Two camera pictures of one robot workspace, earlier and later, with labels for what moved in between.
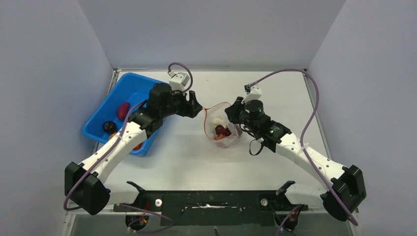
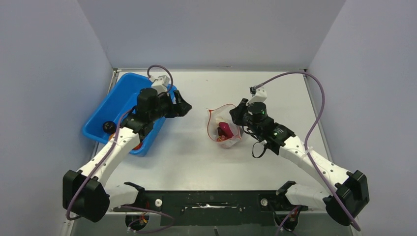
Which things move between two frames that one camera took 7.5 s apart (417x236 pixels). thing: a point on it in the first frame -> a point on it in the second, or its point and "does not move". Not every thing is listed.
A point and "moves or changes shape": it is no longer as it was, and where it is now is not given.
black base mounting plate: (213, 208) does not move
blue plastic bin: (133, 88) does not move
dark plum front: (109, 127) does not move
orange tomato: (138, 146) does not move
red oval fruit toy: (123, 110) -> (224, 129)
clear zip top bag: (219, 127) moves or changes shape
